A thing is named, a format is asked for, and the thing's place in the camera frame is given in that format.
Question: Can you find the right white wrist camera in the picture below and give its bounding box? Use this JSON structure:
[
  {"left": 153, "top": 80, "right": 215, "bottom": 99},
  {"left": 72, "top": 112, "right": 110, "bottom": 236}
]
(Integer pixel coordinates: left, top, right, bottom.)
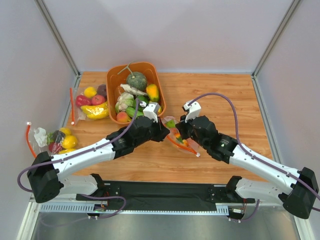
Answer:
[{"left": 182, "top": 100, "right": 202, "bottom": 123}]

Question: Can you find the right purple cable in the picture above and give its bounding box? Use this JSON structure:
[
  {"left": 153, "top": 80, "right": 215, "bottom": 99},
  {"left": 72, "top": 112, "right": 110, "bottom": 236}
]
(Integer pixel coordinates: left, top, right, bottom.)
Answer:
[{"left": 187, "top": 92, "right": 320, "bottom": 224}]

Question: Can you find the red fake pepper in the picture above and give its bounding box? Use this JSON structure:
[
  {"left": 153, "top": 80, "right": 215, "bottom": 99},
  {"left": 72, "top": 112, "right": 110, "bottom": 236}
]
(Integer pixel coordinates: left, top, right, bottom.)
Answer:
[{"left": 75, "top": 94, "right": 92, "bottom": 108}]

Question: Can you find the white fake garlic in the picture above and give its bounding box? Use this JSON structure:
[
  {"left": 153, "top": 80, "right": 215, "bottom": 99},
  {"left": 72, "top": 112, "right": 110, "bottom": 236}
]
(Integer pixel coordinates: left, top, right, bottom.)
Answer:
[{"left": 120, "top": 84, "right": 148, "bottom": 96}]

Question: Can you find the red fake apple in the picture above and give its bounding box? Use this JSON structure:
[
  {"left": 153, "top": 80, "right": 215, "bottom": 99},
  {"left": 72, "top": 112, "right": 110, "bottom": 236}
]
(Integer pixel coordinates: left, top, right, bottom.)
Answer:
[{"left": 91, "top": 94, "right": 106, "bottom": 106}]

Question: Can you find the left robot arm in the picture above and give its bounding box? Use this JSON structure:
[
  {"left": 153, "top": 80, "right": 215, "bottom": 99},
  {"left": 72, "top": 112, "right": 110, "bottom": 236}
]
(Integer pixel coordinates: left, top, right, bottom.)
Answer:
[{"left": 27, "top": 116, "right": 170, "bottom": 203}]

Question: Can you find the green fake pumpkin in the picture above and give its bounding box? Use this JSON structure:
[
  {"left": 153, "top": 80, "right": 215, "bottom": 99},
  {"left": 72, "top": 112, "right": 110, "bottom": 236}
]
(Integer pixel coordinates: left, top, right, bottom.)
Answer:
[{"left": 126, "top": 71, "right": 148, "bottom": 92}]

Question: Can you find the purple cable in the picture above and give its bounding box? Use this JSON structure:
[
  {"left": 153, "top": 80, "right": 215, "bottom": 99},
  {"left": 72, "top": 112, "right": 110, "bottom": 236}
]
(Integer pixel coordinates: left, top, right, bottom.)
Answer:
[
  {"left": 187, "top": 92, "right": 320, "bottom": 224},
  {"left": 16, "top": 98, "right": 148, "bottom": 227}
]

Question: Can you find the green fake apple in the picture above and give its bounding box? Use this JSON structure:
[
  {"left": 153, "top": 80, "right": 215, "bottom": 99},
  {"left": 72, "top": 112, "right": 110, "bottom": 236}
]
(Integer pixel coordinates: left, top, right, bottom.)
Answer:
[{"left": 165, "top": 119, "right": 176, "bottom": 129}]

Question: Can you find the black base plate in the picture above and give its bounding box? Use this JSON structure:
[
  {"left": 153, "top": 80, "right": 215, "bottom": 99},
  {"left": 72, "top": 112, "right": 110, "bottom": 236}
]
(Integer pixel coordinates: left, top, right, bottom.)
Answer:
[{"left": 75, "top": 179, "right": 256, "bottom": 213}]

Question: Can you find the purple fake fruit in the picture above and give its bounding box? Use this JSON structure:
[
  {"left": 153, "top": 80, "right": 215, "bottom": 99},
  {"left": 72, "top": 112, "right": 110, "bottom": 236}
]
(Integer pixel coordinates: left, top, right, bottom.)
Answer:
[{"left": 97, "top": 84, "right": 107, "bottom": 97}]

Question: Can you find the green fake bell pepper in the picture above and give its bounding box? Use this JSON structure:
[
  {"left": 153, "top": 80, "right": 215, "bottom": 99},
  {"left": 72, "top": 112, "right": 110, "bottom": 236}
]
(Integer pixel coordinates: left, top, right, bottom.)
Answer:
[{"left": 133, "top": 95, "right": 149, "bottom": 112}]

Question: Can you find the yellow fake fruit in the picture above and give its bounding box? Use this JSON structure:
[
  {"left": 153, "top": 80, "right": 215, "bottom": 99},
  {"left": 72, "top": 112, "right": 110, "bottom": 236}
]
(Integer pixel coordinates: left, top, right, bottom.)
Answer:
[{"left": 61, "top": 135, "right": 78, "bottom": 149}]

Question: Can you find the white fake cauliflower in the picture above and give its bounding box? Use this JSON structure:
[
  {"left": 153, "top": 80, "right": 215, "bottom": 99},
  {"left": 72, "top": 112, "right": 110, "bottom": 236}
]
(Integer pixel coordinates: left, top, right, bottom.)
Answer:
[{"left": 115, "top": 92, "right": 135, "bottom": 114}]

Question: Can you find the zip bag with banana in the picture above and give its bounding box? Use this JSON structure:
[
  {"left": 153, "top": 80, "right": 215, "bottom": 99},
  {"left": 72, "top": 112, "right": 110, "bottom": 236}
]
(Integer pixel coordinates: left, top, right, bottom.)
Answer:
[{"left": 69, "top": 84, "right": 109, "bottom": 126}]

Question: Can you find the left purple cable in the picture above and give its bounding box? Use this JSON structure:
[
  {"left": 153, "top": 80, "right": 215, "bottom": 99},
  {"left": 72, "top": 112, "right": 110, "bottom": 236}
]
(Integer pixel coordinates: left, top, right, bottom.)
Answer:
[{"left": 16, "top": 98, "right": 148, "bottom": 227}]

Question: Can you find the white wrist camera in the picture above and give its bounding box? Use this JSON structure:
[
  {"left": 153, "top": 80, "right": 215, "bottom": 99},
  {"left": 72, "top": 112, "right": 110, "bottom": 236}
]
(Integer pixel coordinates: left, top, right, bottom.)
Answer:
[
  {"left": 139, "top": 101, "right": 160, "bottom": 123},
  {"left": 182, "top": 100, "right": 202, "bottom": 123}
]

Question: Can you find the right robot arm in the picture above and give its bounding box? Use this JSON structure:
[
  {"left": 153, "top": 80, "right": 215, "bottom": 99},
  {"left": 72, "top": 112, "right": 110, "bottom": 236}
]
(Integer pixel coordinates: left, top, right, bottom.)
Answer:
[{"left": 176, "top": 115, "right": 319, "bottom": 219}]

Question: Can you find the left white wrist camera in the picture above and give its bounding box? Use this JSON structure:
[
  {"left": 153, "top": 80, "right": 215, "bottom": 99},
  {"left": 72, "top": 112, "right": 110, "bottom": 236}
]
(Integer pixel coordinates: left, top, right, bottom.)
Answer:
[{"left": 139, "top": 101, "right": 160, "bottom": 123}]

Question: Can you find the green fake cucumber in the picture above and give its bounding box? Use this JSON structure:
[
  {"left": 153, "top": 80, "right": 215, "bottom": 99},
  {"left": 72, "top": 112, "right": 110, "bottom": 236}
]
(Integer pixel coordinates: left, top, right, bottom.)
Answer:
[{"left": 125, "top": 106, "right": 144, "bottom": 119}]

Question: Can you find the yellow orange fake mango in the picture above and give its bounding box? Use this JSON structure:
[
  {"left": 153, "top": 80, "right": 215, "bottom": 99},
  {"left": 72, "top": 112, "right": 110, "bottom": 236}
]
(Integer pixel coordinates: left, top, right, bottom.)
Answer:
[{"left": 146, "top": 84, "right": 160, "bottom": 102}]

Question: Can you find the clear zip bag orange seal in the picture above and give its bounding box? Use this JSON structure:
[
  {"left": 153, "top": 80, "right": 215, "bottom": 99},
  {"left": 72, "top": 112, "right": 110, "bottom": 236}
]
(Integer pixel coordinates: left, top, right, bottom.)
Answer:
[{"left": 161, "top": 116, "right": 201, "bottom": 157}]

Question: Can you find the fake yellow banana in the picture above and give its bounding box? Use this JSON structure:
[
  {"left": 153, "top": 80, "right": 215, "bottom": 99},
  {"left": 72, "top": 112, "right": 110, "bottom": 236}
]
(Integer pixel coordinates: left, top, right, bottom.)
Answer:
[{"left": 80, "top": 102, "right": 109, "bottom": 120}]

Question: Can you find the orange plastic basket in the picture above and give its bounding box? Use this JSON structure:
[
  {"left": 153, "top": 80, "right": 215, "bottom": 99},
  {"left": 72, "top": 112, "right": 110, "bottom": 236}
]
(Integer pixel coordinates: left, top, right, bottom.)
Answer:
[{"left": 106, "top": 61, "right": 167, "bottom": 125}]

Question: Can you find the zip bag near left wall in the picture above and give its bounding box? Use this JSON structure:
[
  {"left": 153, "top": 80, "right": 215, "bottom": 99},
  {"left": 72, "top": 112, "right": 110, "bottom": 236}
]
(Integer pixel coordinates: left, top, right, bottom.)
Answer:
[{"left": 25, "top": 121, "right": 78, "bottom": 157}]

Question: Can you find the fake peach left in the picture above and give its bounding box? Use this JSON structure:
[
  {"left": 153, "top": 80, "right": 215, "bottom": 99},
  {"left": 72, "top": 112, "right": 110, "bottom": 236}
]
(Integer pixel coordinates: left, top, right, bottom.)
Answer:
[{"left": 116, "top": 111, "right": 131, "bottom": 123}]

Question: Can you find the yellow fake lemon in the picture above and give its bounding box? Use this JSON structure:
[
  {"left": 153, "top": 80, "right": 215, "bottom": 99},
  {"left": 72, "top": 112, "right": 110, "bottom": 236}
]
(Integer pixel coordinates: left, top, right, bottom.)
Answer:
[{"left": 83, "top": 86, "right": 98, "bottom": 99}]

